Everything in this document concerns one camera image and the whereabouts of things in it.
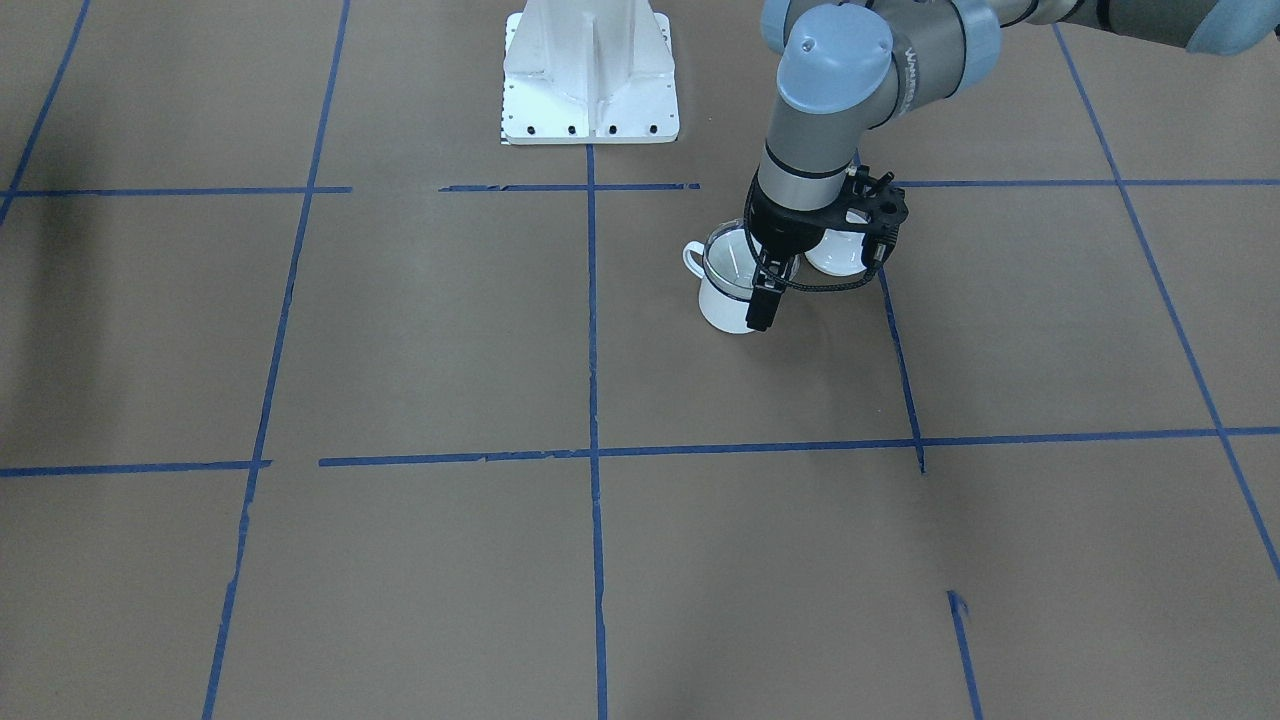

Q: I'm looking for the clear glass funnel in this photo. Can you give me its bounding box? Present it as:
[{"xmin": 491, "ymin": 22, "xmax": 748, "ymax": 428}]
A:
[{"xmin": 685, "ymin": 220, "xmax": 756, "ymax": 302}]

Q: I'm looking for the white pedestal column with base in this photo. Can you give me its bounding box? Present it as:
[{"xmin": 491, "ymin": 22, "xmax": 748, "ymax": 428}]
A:
[{"xmin": 500, "ymin": 1, "xmax": 681, "ymax": 146}]

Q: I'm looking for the white ceramic lid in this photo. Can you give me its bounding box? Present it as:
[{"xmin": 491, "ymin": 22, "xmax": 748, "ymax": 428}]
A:
[{"xmin": 804, "ymin": 229, "xmax": 867, "ymax": 277}]

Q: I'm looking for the white enamel mug blue rim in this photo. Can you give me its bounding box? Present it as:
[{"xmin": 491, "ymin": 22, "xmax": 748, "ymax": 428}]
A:
[{"xmin": 681, "ymin": 222, "xmax": 763, "ymax": 334}]

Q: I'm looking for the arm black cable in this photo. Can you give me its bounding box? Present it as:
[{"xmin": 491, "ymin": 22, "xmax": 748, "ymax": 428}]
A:
[{"xmin": 771, "ymin": 231, "xmax": 893, "ymax": 295}]

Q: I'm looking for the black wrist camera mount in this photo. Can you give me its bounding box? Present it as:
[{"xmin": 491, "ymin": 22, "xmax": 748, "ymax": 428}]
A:
[{"xmin": 833, "ymin": 165, "xmax": 909, "ymax": 273}]

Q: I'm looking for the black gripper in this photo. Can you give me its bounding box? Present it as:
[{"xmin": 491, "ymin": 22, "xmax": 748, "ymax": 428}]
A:
[{"xmin": 745, "ymin": 178, "xmax": 831, "ymax": 332}]

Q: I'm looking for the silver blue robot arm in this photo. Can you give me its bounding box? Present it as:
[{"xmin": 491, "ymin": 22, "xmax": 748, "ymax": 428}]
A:
[{"xmin": 742, "ymin": 1, "xmax": 1279, "ymax": 331}]

